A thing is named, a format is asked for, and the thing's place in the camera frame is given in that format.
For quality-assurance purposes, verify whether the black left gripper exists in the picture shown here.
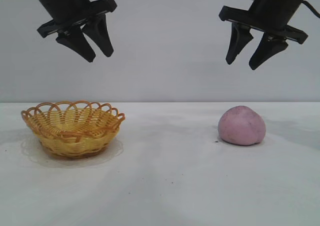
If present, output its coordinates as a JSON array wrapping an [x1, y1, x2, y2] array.
[[27, 0, 118, 63]]

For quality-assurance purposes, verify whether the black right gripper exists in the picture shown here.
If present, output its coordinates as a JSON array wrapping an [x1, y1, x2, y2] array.
[[219, 0, 310, 71]]

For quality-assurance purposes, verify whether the pink round bun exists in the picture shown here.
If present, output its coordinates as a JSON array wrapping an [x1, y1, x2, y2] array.
[[217, 105, 267, 146]]

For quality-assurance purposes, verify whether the yellow woven wicker basket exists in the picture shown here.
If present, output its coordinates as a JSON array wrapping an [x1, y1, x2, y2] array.
[[20, 100, 126, 160]]

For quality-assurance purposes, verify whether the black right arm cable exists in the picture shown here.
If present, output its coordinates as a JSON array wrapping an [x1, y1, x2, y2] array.
[[301, 0, 320, 18]]

